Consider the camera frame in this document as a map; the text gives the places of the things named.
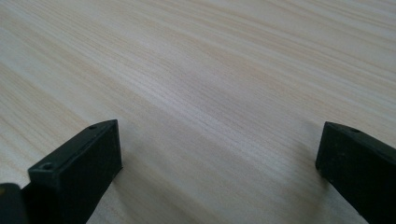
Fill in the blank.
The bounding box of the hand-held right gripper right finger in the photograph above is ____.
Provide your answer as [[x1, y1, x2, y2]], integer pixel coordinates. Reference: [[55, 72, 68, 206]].
[[315, 120, 396, 224]]

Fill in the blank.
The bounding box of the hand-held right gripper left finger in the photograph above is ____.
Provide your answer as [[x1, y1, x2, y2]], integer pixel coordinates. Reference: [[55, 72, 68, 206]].
[[20, 119, 123, 224]]

